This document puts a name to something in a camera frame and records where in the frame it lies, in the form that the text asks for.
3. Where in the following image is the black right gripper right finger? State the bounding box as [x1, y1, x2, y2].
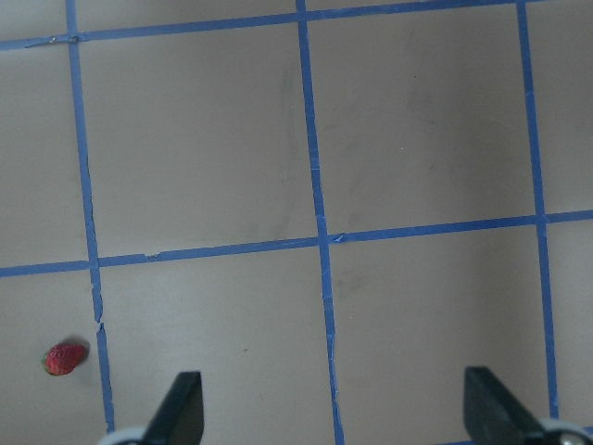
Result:
[464, 365, 593, 445]

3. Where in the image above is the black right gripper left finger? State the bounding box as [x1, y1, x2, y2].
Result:
[143, 371, 205, 445]

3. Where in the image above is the red strawberry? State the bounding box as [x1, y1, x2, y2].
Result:
[42, 343, 89, 376]

